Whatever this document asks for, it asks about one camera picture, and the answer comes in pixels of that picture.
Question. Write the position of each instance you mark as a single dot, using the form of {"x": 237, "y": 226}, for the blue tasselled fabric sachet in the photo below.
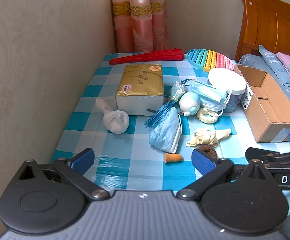
{"x": 177, "y": 91}

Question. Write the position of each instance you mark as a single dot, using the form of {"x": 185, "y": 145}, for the clear jar with white lid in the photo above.
{"x": 226, "y": 80}

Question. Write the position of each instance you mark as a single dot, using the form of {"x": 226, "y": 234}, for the white sock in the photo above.
{"x": 116, "y": 122}

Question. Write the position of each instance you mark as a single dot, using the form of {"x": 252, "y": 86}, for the wooden bed headboard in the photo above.
{"x": 267, "y": 22}

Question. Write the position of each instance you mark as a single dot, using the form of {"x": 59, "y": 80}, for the rainbow silicone bubble toy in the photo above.
{"x": 210, "y": 58}

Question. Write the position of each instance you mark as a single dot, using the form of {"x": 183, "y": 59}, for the round blue white toy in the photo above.
{"x": 188, "y": 101}

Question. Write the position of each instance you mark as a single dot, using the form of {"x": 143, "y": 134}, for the small orange rubber cap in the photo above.
{"x": 172, "y": 158}

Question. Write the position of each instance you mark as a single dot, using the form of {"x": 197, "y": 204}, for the blue face mask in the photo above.
{"x": 210, "y": 91}
{"x": 163, "y": 135}
{"x": 212, "y": 106}

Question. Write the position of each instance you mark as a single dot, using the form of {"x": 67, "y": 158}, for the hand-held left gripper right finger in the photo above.
{"x": 202, "y": 161}

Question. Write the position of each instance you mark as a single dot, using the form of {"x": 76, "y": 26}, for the gold tissue pack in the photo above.
{"x": 140, "y": 82}

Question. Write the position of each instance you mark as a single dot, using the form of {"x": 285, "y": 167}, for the blue floral pillow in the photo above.
{"x": 272, "y": 62}

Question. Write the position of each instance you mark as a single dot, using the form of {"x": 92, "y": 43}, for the cardboard box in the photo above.
{"x": 267, "y": 120}

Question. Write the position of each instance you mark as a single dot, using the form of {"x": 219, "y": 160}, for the cream cloth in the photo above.
{"x": 205, "y": 136}

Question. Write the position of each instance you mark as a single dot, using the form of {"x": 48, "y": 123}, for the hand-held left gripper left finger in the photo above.
{"x": 81, "y": 158}

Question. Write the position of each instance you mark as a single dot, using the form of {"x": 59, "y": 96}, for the blue checkered tablecloth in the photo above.
{"x": 125, "y": 142}

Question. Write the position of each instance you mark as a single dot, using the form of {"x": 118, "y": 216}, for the pink patterned curtain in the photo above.
{"x": 140, "y": 25}

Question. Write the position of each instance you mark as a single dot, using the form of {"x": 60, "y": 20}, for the red folding fan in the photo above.
{"x": 147, "y": 56}

